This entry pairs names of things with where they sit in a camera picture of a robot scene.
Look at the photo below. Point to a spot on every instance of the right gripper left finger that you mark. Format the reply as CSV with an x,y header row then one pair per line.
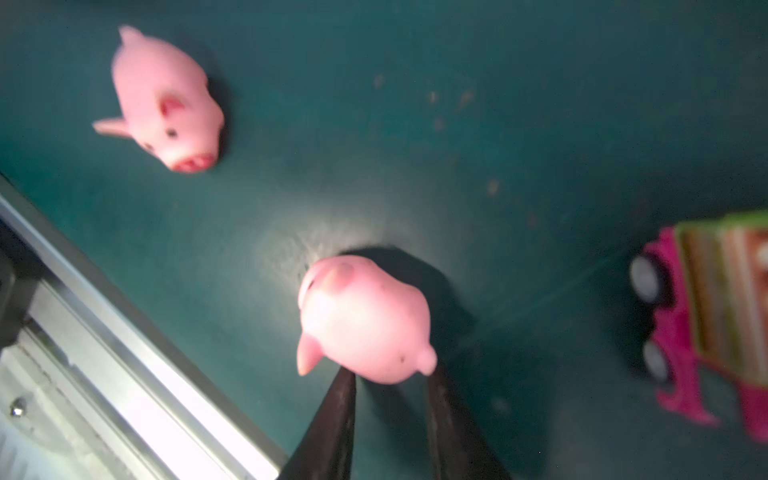
x,y
325,451

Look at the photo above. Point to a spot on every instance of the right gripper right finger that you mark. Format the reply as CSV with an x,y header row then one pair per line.
x,y
457,447

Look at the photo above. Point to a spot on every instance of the pink pig toy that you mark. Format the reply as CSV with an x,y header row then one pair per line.
x,y
166,105
357,315

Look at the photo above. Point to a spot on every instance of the magenta green toy truck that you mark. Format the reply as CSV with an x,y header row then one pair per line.
x,y
706,284

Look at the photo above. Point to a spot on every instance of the aluminium frame rail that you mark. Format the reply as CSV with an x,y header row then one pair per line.
x,y
141,392

